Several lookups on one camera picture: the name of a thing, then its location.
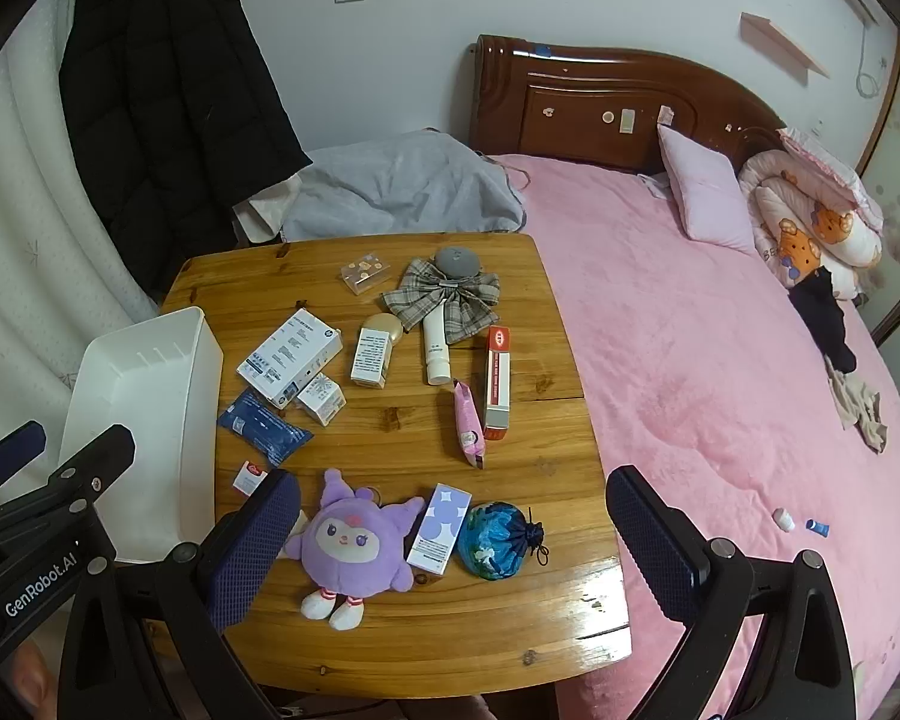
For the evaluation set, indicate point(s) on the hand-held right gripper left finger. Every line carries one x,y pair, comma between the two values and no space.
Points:
255,540

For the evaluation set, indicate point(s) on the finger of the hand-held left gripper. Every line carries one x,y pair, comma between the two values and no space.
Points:
11,454
94,461

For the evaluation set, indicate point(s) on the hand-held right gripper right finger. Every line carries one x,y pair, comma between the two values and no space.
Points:
652,540

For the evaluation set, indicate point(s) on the small red white box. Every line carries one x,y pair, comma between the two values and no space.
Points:
247,478

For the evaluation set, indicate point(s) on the white plastic bin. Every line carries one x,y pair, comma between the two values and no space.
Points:
142,390

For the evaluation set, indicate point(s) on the purple plush toy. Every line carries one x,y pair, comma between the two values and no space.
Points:
349,547

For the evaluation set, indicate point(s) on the blue tissue pack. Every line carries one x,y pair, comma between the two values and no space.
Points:
262,427

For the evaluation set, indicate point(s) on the small white patterned box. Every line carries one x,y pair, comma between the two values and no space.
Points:
321,397

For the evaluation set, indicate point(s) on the white purple patterned box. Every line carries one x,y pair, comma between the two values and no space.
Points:
439,529

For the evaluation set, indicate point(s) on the large white blue medicine box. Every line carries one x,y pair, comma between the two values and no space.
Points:
292,356

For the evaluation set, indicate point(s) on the pink snack packet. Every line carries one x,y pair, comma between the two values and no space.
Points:
469,427

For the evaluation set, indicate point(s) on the white text box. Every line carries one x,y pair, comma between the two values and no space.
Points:
370,356

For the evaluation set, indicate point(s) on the long red white box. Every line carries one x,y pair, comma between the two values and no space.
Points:
497,382

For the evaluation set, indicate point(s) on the gold round compact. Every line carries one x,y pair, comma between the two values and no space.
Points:
390,326

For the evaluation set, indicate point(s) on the white cosmetic tube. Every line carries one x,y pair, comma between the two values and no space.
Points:
436,352

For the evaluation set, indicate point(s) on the person's left hand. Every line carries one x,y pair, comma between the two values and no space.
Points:
36,679

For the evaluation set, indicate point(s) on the small white bottle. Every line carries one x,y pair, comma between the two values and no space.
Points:
783,519

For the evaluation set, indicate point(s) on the pink bed blanket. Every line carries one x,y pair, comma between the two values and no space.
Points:
720,390

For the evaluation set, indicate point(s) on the beige garment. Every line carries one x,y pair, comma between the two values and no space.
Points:
862,412

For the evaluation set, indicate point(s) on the black garment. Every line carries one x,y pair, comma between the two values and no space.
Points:
821,315

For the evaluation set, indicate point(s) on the clear stickered plastic box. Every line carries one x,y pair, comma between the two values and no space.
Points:
364,272

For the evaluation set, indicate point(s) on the cream cloth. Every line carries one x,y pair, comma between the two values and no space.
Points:
266,214

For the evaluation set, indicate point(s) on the grey plaid bow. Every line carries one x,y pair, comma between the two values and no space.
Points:
461,300

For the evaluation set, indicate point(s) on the grey round pebble gadget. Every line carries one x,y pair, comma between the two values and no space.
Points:
456,261

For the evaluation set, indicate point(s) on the rolled bear print quilt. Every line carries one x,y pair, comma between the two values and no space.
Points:
802,225

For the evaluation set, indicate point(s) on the pink pillow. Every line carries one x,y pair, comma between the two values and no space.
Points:
705,187

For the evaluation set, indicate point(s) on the black puffer coat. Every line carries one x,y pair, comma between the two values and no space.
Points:
172,90

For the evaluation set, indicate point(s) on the light grey cloth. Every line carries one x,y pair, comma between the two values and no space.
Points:
405,187

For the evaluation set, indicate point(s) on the brown wooden headboard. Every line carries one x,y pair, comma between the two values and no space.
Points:
570,97

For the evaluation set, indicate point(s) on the pink wall shelf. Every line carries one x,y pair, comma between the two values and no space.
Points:
784,37

